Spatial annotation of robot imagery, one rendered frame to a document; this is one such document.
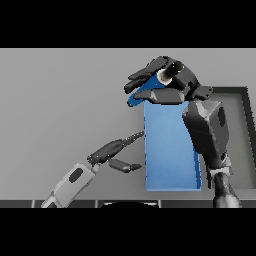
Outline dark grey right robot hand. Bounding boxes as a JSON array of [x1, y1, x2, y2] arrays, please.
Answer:
[[123, 55, 214, 106]]

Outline blue bin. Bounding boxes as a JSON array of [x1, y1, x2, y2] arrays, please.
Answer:
[[143, 100, 203, 193]]

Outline dark grey bin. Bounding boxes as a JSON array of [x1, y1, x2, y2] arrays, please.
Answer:
[[199, 86, 256, 190]]

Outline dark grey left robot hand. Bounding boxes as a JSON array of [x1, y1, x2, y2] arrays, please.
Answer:
[[86, 130, 146, 174]]

